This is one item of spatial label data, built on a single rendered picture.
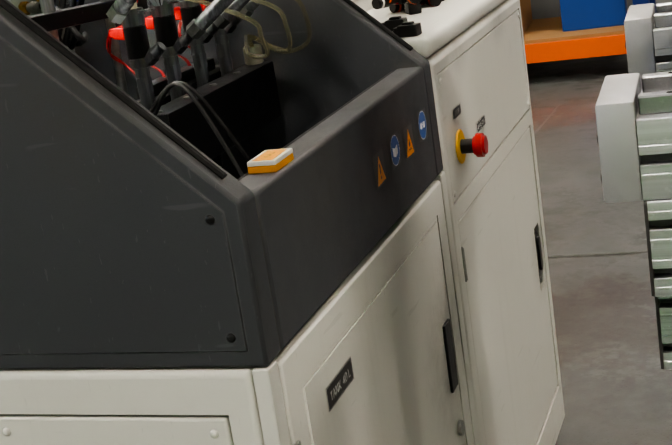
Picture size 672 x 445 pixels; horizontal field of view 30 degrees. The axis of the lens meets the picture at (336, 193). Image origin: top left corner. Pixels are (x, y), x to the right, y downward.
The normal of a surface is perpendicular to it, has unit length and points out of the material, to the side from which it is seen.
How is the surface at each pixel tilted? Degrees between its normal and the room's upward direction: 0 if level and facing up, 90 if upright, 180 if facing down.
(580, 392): 0
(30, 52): 90
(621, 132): 90
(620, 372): 0
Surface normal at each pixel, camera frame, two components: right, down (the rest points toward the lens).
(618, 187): -0.26, 0.28
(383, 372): 0.94, -0.06
